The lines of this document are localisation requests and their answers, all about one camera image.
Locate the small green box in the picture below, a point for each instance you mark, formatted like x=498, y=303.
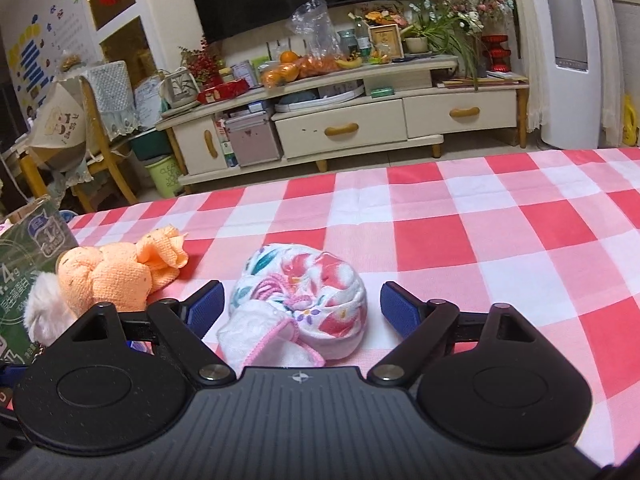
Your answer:
x=382, y=92

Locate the floral towel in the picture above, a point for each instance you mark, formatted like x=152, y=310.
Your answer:
x=305, y=295

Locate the clear glass bottle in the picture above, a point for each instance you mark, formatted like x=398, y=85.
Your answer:
x=361, y=35

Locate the wooden chair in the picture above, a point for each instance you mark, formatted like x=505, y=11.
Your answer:
x=102, y=150

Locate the green printed cardboard box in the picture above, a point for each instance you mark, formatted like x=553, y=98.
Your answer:
x=25, y=270

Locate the clear plastic bag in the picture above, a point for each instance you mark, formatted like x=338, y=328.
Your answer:
x=312, y=27

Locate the white lantern ornament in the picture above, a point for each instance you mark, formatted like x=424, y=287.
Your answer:
x=180, y=87

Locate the red candle holder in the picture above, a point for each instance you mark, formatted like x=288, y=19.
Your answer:
x=494, y=52

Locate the red flat box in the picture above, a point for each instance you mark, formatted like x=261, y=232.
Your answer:
x=222, y=91

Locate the colourful wall poster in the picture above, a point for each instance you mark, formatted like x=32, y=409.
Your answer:
x=35, y=45

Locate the printed beige cushion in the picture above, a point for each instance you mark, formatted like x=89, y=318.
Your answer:
x=55, y=125

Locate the white curtain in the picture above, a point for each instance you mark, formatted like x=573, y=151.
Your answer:
x=535, y=110

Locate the red white checkered tablecloth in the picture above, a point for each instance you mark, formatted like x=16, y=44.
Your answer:
x=450, y=240

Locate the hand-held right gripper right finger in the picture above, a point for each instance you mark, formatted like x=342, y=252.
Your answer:
x=397, y=305

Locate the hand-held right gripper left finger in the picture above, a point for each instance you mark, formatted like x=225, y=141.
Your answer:
x=205, y=305

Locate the bunch of bananas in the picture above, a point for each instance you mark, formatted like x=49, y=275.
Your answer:
x=349, y=63

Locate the light green trash bin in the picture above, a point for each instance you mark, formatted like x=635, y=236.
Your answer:
x=165, y=175

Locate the white brown plush toy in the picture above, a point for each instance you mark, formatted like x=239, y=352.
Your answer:
x=42, y=310

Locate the yellow detergent bottle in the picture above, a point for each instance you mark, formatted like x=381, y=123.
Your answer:
x=629, y=120

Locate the dark green bucket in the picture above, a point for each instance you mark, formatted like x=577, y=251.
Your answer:
x=150, y=142

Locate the white tower air conditioner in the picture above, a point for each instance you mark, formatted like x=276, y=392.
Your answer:
x=570, y=35

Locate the wooden picture frame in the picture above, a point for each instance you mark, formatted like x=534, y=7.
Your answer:
x=386, y=42

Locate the orange knotted towel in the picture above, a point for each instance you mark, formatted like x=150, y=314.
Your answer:
x=110, y=275

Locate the pink storage box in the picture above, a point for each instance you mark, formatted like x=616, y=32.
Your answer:
x=252, y=140

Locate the bag of oranges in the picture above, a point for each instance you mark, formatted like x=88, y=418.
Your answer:
x=290, y=70

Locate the cream TV stand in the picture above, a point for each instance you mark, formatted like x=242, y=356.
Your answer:
x=350, y=120

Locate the white lace chair cover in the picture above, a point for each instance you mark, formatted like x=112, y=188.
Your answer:
x=112, y=95

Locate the red berry branch decoration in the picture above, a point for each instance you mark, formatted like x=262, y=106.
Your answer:
x=202, y=62

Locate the green potted plant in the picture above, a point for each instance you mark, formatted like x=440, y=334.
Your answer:
x=435, y=35

